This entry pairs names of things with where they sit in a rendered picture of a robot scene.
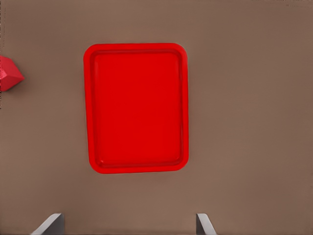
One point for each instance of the red rectangular tray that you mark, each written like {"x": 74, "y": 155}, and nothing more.
{"x": 137, "y": 107}

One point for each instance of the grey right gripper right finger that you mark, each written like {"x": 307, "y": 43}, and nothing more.
{"x": 205, "y": 225}

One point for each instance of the red box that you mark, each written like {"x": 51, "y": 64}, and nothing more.
{"x": 8, "y": 73}

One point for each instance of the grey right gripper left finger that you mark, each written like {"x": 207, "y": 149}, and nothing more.
{"x": 50, "y": 225}

